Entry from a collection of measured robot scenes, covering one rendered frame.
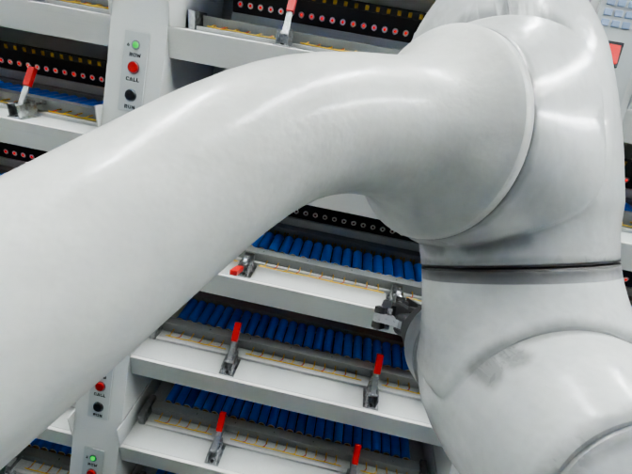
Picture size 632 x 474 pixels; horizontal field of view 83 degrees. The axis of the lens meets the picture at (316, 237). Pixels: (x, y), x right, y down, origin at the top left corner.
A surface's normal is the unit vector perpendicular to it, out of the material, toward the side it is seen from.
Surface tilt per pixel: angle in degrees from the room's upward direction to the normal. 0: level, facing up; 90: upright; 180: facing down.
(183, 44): 109
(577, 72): 69
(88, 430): 90
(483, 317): 74
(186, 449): 19
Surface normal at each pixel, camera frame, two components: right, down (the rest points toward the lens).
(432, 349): -1.00, -0.08
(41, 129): -0.14, 0.46
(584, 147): 0.39, 0.03
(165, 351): 0.15, -0.87
